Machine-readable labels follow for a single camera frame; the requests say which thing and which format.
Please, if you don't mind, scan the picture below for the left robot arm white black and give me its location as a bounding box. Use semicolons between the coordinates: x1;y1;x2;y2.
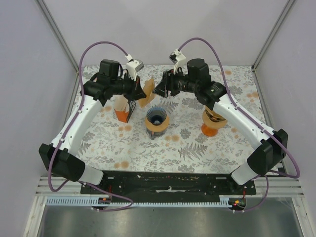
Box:
39;59;146;194

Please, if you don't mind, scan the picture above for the blue cone dripper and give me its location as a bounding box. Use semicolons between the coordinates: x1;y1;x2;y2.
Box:
146;106;167;125

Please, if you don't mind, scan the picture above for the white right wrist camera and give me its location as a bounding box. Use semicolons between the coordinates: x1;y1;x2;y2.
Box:
169;49;187;74

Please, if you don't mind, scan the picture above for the aluminium frame post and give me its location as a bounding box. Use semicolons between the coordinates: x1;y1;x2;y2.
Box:
35;0;79;73
251;0;297;72

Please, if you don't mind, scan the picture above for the ribbed glass coffee dripper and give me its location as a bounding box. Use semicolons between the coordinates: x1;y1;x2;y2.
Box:
205;108;226;122

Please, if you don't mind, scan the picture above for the light blue cable duct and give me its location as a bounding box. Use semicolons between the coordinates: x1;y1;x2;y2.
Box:
46;196;241;207

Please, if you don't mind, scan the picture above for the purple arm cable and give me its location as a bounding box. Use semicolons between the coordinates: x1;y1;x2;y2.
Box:
48;41;134;212
178;37;301;214

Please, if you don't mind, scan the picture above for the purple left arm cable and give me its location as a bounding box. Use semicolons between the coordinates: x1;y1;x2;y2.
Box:
48;41;134;212

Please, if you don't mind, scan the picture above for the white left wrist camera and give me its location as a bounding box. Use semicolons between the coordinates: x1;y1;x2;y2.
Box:
126;54;144;80

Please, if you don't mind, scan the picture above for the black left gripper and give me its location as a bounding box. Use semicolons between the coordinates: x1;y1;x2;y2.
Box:
111;73;147;102

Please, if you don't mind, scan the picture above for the aluminium frame post left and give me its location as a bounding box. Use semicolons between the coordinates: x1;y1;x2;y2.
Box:
35;0;79;73

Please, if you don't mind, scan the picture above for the aluminium frame post right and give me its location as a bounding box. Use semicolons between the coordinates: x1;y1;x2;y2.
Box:
251;0;297;72

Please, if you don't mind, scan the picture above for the bamboo ring dripper stand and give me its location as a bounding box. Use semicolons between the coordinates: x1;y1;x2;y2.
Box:
202;110;228;129

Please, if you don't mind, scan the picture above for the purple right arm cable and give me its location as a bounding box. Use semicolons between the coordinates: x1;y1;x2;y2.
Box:
178;37;301;214

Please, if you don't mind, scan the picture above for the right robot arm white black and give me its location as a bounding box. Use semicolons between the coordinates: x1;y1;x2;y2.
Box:
154;59;288;195

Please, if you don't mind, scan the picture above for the aluminium rail front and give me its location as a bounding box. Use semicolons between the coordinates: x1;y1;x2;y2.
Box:
36;176;304;198

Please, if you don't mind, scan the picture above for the floral patterned table mat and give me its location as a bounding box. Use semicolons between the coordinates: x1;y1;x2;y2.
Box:
53;64;279;176

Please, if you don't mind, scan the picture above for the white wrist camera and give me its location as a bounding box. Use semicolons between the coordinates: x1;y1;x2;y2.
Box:
126;54;144;80
169;49;187;74

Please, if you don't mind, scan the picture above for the orange coffee filter box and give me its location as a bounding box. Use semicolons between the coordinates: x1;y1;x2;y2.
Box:
114;95;136;123

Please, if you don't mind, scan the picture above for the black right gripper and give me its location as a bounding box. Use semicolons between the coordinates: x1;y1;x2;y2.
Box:
153;67;199;99

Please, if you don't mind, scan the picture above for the grey ribbed glass carafe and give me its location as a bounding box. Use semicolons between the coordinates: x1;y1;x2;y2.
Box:
146;129;166;140

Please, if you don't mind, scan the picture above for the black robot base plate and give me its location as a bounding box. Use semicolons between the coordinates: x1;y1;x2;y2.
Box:
80;169;257;202

